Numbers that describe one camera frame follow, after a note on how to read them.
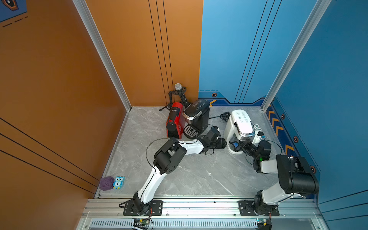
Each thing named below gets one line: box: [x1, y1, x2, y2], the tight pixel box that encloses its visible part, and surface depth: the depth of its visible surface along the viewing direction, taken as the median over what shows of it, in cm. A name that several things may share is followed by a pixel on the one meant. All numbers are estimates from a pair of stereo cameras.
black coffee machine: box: [182, 98, 210, 140], surface depth 93 cm
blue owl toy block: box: [112, 175, 126, 190], surface depth 82 cm
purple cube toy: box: [99, 175, 115, 192], surface depth 80 cm
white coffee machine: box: [223, 109, 256, 155], surface depth 84 cm
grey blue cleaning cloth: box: [228, 141, 242, 152], surface depth 90 cm
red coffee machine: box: [165, 102, 186, 140], surface depth 93 cm
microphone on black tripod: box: [159, 82, 190, 112], surface depth 107 cm
